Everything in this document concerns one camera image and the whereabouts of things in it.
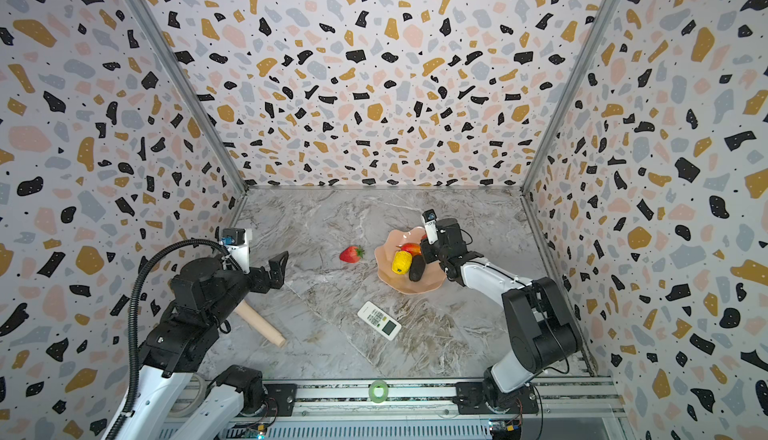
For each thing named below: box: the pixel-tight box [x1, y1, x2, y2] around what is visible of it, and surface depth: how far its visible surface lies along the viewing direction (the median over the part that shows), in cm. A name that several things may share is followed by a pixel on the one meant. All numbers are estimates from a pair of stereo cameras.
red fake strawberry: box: [339, 245, 366, 263], surface depth 100 cm
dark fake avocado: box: [409, 255, 426, 282], surface depth 96 cm
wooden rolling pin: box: [235, 299, 286, 348], surface depth 85 cm
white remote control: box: [357, 301, 402, 341], surface depth 88 cm
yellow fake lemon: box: [392, 250, 413, 275], surface depth 97 cm
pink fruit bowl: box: [374, 226, 446, 295], surface depth 97 cm
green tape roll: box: [368, 380, 389, 403], surface depth 77 cm
